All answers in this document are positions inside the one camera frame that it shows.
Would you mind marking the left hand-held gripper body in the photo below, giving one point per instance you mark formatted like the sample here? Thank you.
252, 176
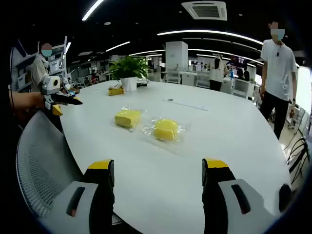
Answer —
50, 85

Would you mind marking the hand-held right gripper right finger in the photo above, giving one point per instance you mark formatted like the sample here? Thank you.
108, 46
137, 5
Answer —
217, 195

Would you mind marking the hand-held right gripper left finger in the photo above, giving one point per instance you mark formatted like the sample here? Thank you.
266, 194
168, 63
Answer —
100, 195

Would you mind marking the square yellow silicone block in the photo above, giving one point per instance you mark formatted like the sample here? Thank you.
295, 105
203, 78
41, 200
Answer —
128, 118

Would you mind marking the operator with face mask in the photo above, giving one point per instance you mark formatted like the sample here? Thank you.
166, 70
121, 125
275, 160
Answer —
22, 70

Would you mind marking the white mesh office chair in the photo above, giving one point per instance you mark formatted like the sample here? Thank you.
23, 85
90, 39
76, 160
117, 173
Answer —
41, 158

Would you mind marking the yellow tissue box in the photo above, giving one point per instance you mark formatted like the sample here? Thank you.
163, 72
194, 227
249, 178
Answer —
116, 91

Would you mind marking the green potted plant white pot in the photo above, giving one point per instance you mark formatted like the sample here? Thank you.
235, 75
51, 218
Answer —
129, 70

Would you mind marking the yellow round sponge in wrap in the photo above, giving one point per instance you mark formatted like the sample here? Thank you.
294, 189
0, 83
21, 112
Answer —
185, 128

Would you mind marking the clear plastic wrapper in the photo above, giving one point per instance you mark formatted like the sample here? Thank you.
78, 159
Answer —
143, 113

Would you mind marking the straight ceiling light strip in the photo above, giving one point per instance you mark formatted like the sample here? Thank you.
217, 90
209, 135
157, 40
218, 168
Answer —
91, 11

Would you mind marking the black chair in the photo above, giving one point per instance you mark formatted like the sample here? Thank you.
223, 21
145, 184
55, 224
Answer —
298, 156

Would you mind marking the white pillar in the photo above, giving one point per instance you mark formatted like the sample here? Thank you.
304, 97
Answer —
176, 54

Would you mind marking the long curved ceiling light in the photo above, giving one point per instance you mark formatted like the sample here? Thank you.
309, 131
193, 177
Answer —
209, 32

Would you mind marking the ceiling air conditioner vent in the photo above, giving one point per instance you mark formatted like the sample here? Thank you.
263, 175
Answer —
204, 9

